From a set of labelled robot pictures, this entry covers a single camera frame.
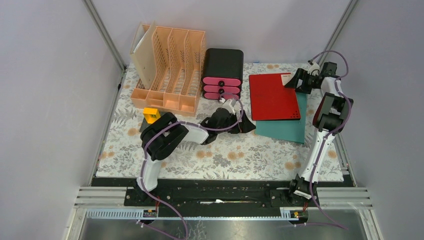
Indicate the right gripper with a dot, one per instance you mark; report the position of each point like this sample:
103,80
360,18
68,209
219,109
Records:
301,74

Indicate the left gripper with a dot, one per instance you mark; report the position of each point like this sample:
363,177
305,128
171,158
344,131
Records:
244,126

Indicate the pink top drawer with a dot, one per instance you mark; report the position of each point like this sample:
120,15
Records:
222,81

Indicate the pink drawer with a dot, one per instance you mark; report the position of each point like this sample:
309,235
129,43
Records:
218,96
221,89
222,81

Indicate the black drawer cabinet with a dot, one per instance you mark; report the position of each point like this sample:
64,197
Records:
223,63

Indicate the beige cardboard sheet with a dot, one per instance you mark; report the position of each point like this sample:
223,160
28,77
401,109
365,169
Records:
142,53

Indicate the pink bottom drawer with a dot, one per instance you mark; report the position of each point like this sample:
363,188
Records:
218,96

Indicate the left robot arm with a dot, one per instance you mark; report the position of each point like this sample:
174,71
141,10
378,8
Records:
161,138

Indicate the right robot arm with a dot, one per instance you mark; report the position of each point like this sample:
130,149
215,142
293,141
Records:
329,120

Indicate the red folder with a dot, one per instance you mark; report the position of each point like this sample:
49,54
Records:
270,100

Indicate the teal folder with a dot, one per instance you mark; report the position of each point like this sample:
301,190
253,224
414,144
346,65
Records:
287,130

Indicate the yellow plastic block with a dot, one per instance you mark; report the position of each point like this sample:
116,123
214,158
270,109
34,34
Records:
151,115

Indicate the peach plastic file organizer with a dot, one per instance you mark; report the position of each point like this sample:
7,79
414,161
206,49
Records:
179,56

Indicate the gray building baseplate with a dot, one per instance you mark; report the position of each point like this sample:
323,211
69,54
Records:
143,126

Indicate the black mounting rail base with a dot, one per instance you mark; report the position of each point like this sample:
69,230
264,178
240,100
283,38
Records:
209,198

